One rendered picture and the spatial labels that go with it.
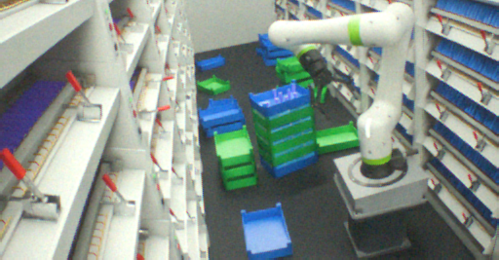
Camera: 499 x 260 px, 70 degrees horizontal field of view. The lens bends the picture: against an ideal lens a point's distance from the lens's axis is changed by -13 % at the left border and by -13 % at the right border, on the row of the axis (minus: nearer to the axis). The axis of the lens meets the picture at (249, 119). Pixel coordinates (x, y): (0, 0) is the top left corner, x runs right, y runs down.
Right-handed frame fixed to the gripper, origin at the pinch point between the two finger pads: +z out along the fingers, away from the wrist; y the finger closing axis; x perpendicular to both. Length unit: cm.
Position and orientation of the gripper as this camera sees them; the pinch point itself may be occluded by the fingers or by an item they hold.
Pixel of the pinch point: (341, 106)
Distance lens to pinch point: 158.5
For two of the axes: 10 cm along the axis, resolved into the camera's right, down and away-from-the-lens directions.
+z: 4.4, 8.2, -3.8
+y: 7.7, -5.6, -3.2
